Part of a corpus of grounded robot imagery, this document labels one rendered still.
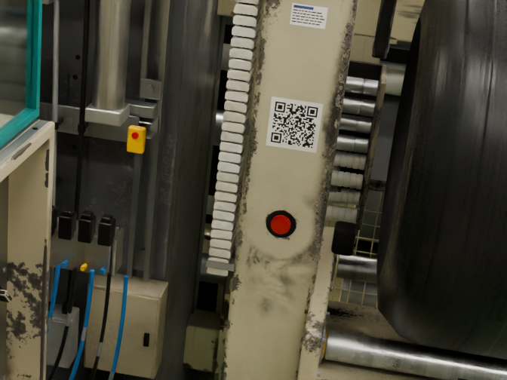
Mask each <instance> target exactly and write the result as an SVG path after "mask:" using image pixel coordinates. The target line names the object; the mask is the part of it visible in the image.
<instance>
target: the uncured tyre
mask: <svg viewBox="0 0 507 380"><path fill-rule="evenodd" d="M376 280H377V305H378V310H379V312H380V313H381V314H382V316H384V318H385V319H386V320H387V321H388V323H389V324H390V325H391V327H392V328H393V329H394V331H396V333H397V334H398V335H399V336H400V337H402V338H404V339H406V340H408V341H411V342H413V343H415V344H417V345H422V346H426V347H431V348H440V349H444V350H449V351H458V352H463V353H467V354H475V355H480V356H485V357H493V358H498V359H503V360H507V0H425V1H424V4H423V7H422V10H421V12H420V15H419V19H418V21H417V23H416V28H415V30H414V34H413V39H412V42H411V46H410V52H409V55H408V59H407V65H406V69H405V73H404V81H403V85H402V89H401V97H400V101H399V106H398V114H397V118H396V122H395V131H394V136H393V140H392V150H391V154H390V159H389V168H388V174H387V180H386V190H385V195H384V201H383V211H382V218H381V224H380V230H379V244H378V253H377V264H376Z"/></svg>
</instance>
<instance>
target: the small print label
mask: <svg viewBox="0 0 507 380"><path fill-rule="evenodd" d="M327 10H328V8H323V7H318V6H312V5H302V4H297V3H292V9H291V16H290V24H292V25H298V26H308V27H313V28H319V29H325V26H326V20H327Z"/></svg>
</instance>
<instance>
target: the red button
mask: <svg viewBox="0 0 507 380"><path fill-rule="evenodd" d="M271 228H272V230H273V231H274V232H275V233H277V234H285V233H287V232H288V231H289V230H290V220H289V219H288V218H287V217H286V216H284V215H277V216H275V217H274V218H273V219H272V221H271Z"/></svg>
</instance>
